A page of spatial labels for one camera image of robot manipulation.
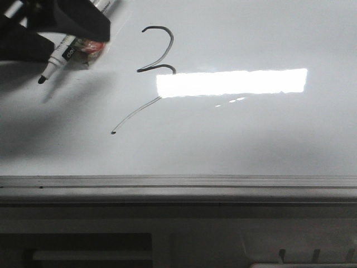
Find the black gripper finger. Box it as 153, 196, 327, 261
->
23, 0, 110, 42
1, 15, 54, 63

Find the grey aluminium whiteboard frame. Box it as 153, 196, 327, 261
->
1, 175, 356, 205

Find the white whiteboard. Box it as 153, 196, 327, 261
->
1, 1, 356, 176

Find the white black whiteboard marker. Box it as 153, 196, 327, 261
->
3, 0, 123, 84

